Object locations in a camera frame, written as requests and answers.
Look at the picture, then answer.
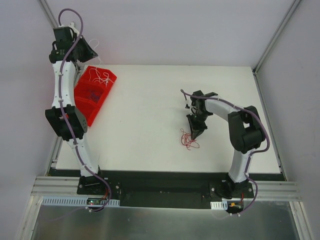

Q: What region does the right aluminium frame post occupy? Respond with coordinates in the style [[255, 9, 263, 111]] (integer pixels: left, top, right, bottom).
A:
[[252, 0, 303, 75]]

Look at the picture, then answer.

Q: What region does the red wire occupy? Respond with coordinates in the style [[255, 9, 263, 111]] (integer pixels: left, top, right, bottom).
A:
[[179, 128, 201, 151]]

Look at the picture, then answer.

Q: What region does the red plastic bin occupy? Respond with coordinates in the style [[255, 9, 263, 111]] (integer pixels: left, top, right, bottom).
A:
[[74, 65, 117, 127]]

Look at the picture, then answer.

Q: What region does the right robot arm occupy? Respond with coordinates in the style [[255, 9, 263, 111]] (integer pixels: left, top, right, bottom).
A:
[[182, 90, 270, 199]]

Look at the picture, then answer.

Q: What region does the aluminium frame post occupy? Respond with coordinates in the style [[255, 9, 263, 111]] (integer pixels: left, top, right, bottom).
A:
[[252, 0, 303, 75], [38, 0, 81, 72]]

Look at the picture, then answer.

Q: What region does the white cable duct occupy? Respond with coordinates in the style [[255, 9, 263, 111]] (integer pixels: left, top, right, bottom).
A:
[[210, 198, 244, 211], [42, 196, 120, 208]]

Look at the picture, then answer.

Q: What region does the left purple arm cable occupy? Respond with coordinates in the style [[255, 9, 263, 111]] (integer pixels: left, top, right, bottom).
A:
[[39, 8, 113, 222]]

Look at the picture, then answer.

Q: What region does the right white cable duct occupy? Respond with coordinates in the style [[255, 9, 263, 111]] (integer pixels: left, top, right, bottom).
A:
[[210, 198, 244, 211]]

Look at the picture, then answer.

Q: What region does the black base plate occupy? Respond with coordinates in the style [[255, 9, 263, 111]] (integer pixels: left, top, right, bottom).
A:
[[48, 168, 261, 208]]

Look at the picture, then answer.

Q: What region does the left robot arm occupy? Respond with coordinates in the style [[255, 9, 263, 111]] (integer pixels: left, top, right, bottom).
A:
[[45, 26, 110, 196]]

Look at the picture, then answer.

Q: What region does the left aluminium frame post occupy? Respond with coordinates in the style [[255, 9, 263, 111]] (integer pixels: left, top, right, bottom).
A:
[[38, 0, 81, 72]]

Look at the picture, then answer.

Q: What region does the left white cable duct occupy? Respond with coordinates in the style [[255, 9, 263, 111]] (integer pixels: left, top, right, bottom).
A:
[[42, 196, 120, 208]]

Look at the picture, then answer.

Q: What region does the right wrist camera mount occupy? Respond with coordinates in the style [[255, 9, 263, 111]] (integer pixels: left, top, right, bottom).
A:
[[185, 99, 192, 109]]

